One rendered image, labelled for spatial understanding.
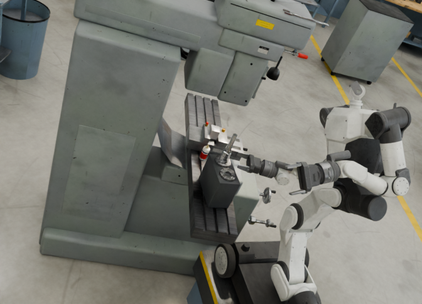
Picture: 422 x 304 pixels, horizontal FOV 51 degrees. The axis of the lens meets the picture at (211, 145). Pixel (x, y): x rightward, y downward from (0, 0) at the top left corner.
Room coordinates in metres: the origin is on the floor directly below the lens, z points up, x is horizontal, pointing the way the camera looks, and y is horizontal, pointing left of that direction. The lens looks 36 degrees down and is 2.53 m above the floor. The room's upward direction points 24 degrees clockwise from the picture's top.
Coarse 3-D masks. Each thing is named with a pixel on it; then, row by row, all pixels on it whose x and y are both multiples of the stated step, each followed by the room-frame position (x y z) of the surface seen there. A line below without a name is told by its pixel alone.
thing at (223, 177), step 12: (216, 156) 1.90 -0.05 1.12; (204, 168) 1.90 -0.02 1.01; (216, 168) 1.82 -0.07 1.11; (228, 168) 1.85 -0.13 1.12; (204, 180) 1.85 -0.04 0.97; (216, 180) 1.76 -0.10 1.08; (228, 180) 1.76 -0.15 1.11; (204, 192) 1.81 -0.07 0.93; (216, 192) 1.73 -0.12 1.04; (228, 192) 1.76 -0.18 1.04; (216, 204) 1.74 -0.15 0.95; (228, 204) 1.78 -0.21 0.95
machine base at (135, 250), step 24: (48, 240) 1.68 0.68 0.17; (72, 240) 1.73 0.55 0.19; (96, 240) 1.80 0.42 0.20; (120, 240) 1.88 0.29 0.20; (144, 240) 1.96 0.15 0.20; (168, 240) 2.04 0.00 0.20; (120, 264) 1.84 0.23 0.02; (144, 264) 1.89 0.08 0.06; (168, 264) 1.94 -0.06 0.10; (192, 264) 1.99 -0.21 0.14
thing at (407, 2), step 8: (320, 0) 9.17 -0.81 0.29; (336, 0) 8.55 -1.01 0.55; (384, 0) 8.83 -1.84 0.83; (392, 0) 8.85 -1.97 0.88; (400, 0) 9.14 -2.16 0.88; (408, 0) 9.47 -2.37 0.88; (416, 0) 9.62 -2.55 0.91; (312, 8) 8.60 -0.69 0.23; (320, 8) 8.83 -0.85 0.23; (408, 8) 8.97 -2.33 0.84; (416, 8) 9.06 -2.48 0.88; (328, 16) 8.55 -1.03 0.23; (408, 40) 9.32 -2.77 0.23; (416, 40) 9.37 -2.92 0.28
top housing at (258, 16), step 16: (224, 0) 2.05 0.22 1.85; (240, 0) 2.05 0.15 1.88; (256, 0) 2.12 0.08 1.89; (288, 0) 2.34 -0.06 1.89; (224, 16) 2.03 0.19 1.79; (240, 16) 2.05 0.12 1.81; (256, 16) 2.08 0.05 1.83; (272, 16) 2.10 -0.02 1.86; (288, 16) 2.13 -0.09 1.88; (256, 32) 2.09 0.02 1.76; (272, 32) 2.11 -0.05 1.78; (288, 32) 2.14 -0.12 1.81; (304, 32) 2.16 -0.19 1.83
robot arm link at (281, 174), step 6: (276, 162) 1.95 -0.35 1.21; (282, 162) 1.95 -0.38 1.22; (276, 168) 1.93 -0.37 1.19; (282, 168) 1.94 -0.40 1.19; (288, 168) 1.94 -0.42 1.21; (270, 174) 1.90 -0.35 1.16; (276, 174) 1.92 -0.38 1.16; (282, 174) 1.91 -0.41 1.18; (288, 174) 1.94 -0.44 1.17; (276, 180) 1.92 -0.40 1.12; (282, 180) 1.90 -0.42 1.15; (288, 180) 1.90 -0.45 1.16
